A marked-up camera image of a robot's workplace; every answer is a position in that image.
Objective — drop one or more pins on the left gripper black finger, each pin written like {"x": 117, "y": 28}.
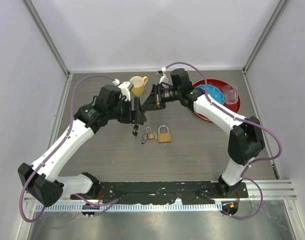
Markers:
{"x": 137, "y": 105}
{"x": 140, "y": 119}

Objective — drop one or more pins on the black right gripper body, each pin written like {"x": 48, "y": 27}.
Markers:
{"x": 158, "y": 90}

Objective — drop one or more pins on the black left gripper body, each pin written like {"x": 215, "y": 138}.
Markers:
{"x": 124, "y": 113}

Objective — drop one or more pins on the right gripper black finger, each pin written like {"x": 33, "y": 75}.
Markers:
{"x": 153, "y": 105}
{"x": 154, "y": 94}

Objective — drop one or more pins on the small brass padlock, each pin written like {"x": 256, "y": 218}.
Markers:
{"x": 149, "y": 133}

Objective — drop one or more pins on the large brass padlock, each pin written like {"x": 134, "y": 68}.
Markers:
{"x": 164, "y": 137}

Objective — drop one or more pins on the orange black padlock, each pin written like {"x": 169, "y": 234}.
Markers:
{"x": 135, "y": 113}

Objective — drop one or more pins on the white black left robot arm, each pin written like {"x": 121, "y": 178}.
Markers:
{"x": 41, "y": 178}

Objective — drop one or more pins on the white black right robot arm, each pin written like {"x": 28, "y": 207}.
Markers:
{"x": 245, "y": 137}

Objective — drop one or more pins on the yellow ceramic mug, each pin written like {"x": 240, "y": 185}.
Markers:
{"x": 139, "y": 84}

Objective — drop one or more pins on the blue dotted dish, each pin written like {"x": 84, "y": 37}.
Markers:
{"x": 216, "y": 94}

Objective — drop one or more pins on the clear drinking glass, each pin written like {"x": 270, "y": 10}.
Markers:
{"x": 230, "y": 93}

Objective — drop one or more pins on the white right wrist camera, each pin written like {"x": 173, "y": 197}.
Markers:
{"x": 162, "y": 75}

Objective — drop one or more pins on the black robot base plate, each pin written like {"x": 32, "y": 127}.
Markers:
{"x": 164, "y": 192}

